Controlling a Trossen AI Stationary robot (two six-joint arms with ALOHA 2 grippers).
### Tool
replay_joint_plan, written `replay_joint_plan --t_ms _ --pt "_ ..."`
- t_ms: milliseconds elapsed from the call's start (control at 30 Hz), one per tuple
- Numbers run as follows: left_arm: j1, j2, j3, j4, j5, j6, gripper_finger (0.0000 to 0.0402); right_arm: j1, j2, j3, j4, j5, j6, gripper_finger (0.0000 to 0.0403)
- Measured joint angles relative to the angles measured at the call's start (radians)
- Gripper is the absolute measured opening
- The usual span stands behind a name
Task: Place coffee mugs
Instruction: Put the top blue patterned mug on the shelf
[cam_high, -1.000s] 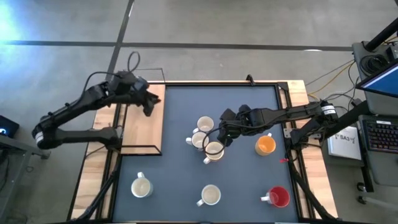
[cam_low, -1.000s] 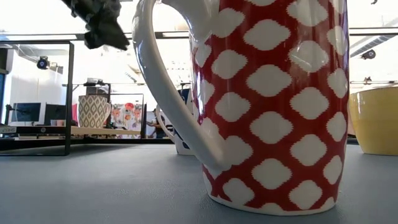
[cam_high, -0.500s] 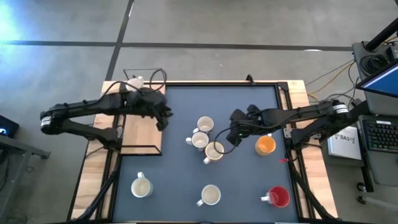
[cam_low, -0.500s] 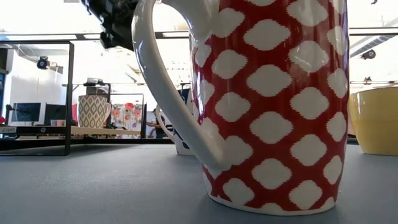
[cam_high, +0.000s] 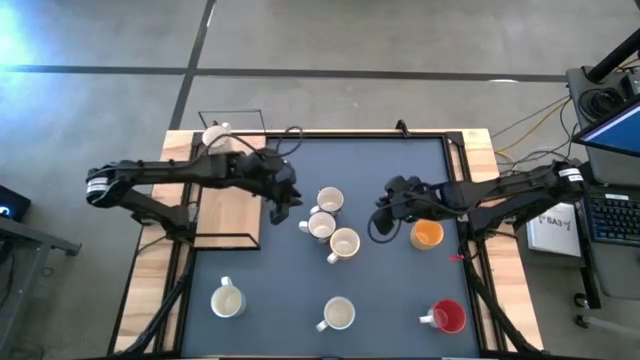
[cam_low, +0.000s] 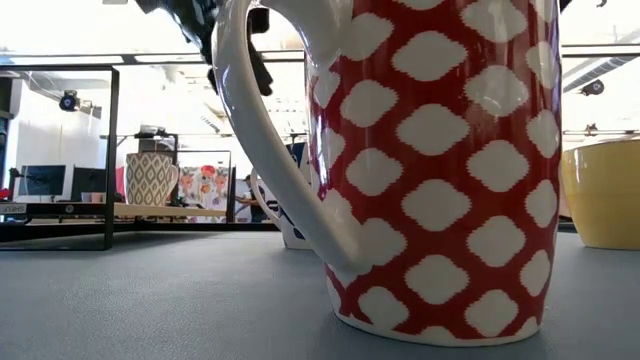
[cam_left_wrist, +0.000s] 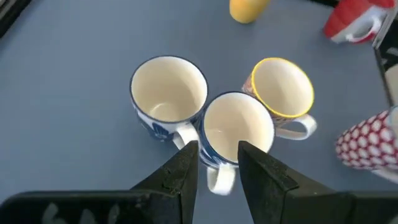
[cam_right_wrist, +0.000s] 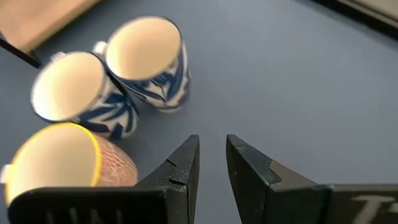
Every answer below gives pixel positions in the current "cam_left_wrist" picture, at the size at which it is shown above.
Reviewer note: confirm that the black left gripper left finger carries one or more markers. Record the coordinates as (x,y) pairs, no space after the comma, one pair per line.
(183,174)

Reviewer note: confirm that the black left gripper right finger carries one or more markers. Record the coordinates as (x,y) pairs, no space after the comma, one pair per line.
(261,180)

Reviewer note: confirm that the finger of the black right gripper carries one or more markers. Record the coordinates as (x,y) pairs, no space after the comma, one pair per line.
(384,57)

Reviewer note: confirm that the blue floral print mug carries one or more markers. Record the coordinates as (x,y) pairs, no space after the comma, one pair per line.
(236,121)

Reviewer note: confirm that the white blue leaf print mug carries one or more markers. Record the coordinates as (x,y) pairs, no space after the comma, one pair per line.
(168,90)

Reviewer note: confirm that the red white diamond pattern mug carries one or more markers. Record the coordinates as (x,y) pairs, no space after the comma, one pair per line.
(367,143)

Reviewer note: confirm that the yellow rimmed patterned mug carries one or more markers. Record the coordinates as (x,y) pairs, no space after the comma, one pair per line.
(283,87)

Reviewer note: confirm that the orange yellow mug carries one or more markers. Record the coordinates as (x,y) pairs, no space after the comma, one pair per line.
(248,9)

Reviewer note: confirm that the black metal table frame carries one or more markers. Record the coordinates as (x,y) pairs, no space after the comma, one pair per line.
(14,15)

